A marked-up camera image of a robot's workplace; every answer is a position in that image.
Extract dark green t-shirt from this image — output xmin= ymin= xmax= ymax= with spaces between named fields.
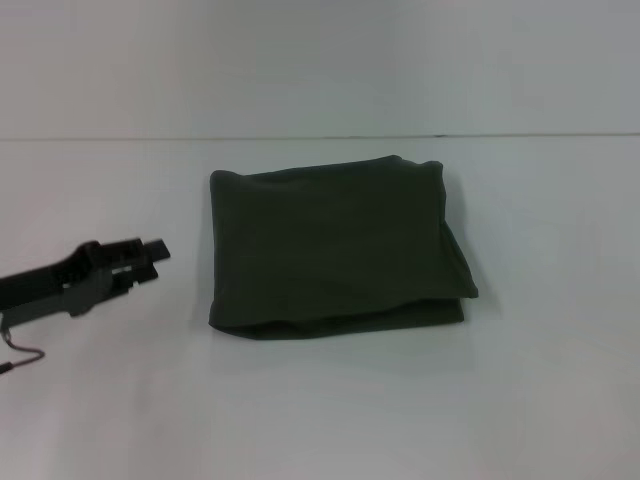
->
xmin=206 ymin=154 xmax=480 ymax=344

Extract dark cable with silver plug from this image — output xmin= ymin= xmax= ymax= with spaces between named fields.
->
xmin=0 ymin=319 xmax=47 ymax=377

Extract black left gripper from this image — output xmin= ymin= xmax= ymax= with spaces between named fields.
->
xmin=0 ymin=238 xmax=173 ymax=327

